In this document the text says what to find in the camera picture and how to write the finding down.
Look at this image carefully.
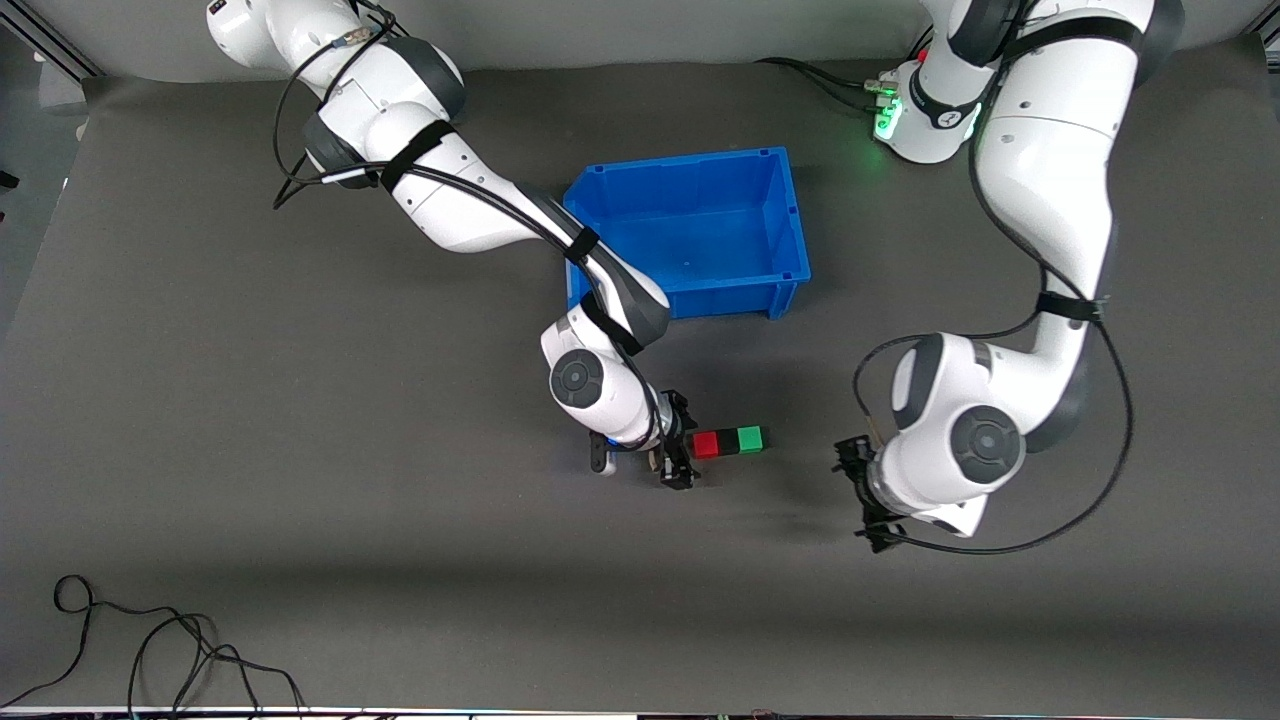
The blue plastic storage bin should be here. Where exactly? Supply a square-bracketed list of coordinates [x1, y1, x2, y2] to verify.
[563, 146, 812, 322]

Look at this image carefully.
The dark grey table mat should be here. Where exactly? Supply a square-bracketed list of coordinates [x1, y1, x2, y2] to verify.
[0, 35, 1280, 716]

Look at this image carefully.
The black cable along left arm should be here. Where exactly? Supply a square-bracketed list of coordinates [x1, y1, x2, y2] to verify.
[853, 0, 1137, 557]

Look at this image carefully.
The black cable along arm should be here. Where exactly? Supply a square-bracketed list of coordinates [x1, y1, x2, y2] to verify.
[272, 0, 669, 451]
[853, 0, 1137, 557]

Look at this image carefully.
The black cable along right arm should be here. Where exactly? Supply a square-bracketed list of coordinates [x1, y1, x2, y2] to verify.
[272, 0, 669, 451]

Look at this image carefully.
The loose black cable on mat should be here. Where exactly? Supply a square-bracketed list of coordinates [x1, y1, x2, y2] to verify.
[0, 575, 307, 717]

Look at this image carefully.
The aluminium frame rail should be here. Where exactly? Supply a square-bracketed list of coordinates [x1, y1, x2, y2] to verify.
[0, 0, 101, 81]

